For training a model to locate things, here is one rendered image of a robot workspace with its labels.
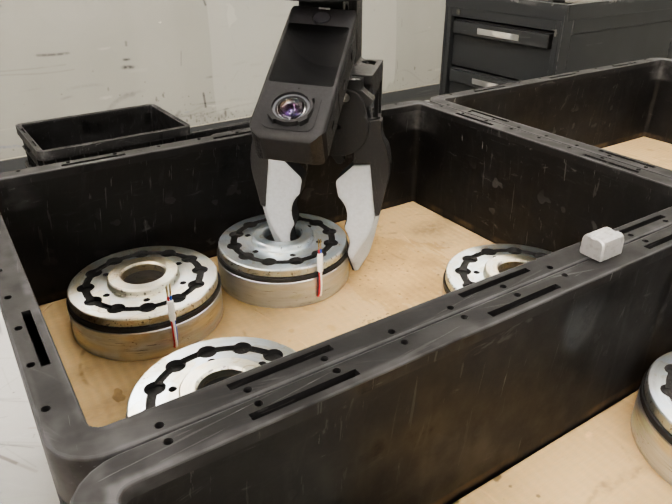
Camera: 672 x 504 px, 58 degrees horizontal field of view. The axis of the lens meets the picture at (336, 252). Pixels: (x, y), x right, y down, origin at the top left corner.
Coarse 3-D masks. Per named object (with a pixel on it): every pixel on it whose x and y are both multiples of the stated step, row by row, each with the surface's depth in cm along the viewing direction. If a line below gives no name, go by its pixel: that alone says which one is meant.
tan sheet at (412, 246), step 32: (384, 224) 58; (416, 224) 58; (448, 224) 58; (384, 256) 52; (416, 256) 52; (448, 256) 52; (352, 288) 48; (384, 288) 48; (416, 288) 48; (64, 320) 44; (224, 320) 44; (256, 320) 44; (288, 320) 44; (320, 320) 44; (352, 320) 44; (64, 352) 41; (96, 384) 38; (128, 384) 38; (96, 416) 35
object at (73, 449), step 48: (192, 144) 47; (528, 144) 49; (0, 240) 33; (624, 240) 33; (0, 288) 29; (480, 288) 29; (48, 336) 25; (336, 336) 25; (384, 336) 25; (48, 384) 23; (240, 384) 23; (48, 432) 20; (96, 432) 20; (144, 432) 20
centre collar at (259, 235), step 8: (264, 224) 49; (296, 224) 49; (304, 224) 49; (256, 232) 48; (264, 232) 48; (296, 232) 49; (304, 232) 48; (312, 232) 48; (256, 240) 47; (264, 240) 47; (296, 240) 47; (304, 240) 47; (312, 240) 48; (264, 248) 46; (272, 248) 46; (280, 248) 46; (288, 248) 46; (296, 248) 46; (304, 248) 47
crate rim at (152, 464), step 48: (528, 288) 29; (576, 288) 29; (432, 336) 25; (480, 336) 26; (288, 384) 23; (336, 384) 24; (192, 432) 20; (240, 432) 20; (96, 480) 19; (144, 480) 19
